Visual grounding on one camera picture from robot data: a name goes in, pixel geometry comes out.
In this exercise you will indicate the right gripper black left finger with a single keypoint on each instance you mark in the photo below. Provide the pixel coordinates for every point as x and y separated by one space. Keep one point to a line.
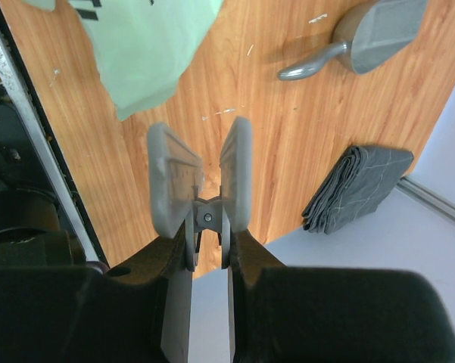
138 311

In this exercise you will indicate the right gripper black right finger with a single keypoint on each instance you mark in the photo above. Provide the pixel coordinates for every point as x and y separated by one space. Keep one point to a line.
279 313

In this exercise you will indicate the white plastic bag clip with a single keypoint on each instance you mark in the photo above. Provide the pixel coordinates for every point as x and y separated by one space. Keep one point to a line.
176 177

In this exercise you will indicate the green cat litter bag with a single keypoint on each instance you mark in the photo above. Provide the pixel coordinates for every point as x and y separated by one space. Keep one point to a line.
142 48

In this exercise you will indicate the grey metal scoop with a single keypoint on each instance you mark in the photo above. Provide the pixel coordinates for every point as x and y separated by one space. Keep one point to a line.
368 35

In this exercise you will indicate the folded dark grey cloth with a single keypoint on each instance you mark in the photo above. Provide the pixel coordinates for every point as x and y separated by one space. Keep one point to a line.
361 179

